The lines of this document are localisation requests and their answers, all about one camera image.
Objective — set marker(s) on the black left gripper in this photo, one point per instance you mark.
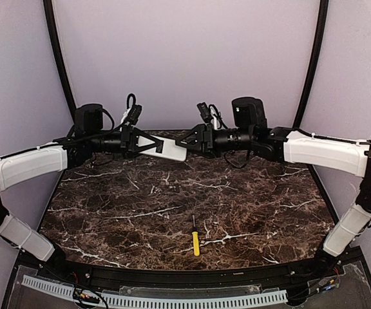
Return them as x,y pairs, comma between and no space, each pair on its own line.
126,140

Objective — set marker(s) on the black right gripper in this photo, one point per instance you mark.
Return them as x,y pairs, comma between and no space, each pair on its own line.
208,138

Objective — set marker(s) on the white remote control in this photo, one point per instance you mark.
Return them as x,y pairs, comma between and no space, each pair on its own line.
169,150

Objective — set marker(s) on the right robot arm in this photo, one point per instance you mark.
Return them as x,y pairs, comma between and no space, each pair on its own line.
294,146

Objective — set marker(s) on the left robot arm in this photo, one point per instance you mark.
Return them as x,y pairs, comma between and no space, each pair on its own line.
85,137

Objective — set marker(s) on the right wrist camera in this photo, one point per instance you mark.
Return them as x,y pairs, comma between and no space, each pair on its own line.
210,115

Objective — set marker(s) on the yellow handled screwdriver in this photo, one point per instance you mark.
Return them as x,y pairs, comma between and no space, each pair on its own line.
196,245

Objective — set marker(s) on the black front table rail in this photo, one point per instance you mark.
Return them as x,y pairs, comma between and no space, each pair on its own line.
287,275

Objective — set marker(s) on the black frame post left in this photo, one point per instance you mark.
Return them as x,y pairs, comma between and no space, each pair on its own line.
58,56

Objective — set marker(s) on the black frame post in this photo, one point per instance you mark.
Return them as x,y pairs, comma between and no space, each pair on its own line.
313,62
58,56

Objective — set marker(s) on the white slotted cable duct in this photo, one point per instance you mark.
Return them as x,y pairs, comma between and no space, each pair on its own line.
133,297

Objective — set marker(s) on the black frame post right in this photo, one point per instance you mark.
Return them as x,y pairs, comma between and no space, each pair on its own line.
313,62

